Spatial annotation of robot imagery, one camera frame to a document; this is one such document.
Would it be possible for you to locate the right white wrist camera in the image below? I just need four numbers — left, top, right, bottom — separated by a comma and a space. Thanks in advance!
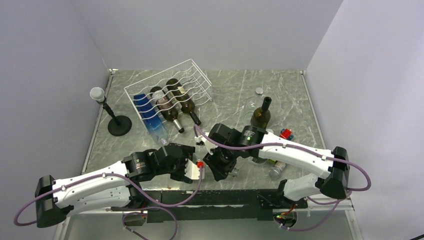
194, 134, 215, 149

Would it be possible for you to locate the labelled dark wine bottle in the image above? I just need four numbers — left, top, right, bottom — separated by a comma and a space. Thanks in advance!
149, 86, 185, 134

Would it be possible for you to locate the olive green wine bottle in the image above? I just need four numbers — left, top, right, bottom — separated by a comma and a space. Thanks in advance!
250, 96, 272, 129

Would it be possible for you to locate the black microphone on stand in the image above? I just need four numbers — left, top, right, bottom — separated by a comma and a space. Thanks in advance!
89, 87, 132, 137

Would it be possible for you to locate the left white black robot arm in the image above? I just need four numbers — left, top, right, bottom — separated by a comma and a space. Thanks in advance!
35, 143, 205, 228

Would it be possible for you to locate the glitter filled tube bottle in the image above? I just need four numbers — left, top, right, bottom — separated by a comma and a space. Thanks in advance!
268, 161, 286, 180

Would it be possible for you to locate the dark green wine bottle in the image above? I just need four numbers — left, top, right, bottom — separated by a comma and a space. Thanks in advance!
166, 78, 202, 126

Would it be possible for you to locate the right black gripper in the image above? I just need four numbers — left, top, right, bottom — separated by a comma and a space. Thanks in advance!
203, 144, 239, 182

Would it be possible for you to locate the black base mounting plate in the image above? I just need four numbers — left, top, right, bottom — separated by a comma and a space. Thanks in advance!
146, 189, 293, 223

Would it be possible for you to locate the clear bottle silver cap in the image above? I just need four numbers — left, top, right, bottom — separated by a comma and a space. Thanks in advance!
241, 87, 265, 126

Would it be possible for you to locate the small clear round bottle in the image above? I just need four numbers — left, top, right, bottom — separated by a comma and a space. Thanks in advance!
249, 128, 274, 165

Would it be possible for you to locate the blue glass bottle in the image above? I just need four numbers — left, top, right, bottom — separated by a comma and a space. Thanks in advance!
133, 93, 168, 146

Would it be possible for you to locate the white wire wine rack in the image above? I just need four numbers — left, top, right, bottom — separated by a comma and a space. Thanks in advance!
124, 59, 213, 126

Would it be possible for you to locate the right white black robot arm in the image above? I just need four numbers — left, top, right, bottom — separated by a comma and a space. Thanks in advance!
195, 123, 350, 208

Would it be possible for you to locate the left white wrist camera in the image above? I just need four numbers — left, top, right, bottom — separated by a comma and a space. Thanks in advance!
184, 160, 206, 180

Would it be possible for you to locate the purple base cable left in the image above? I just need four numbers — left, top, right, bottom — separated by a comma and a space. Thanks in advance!
121, 205, 179, 240

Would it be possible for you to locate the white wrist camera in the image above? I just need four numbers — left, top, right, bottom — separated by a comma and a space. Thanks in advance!
184, 160, 206, 180
194, 134, 215, 149

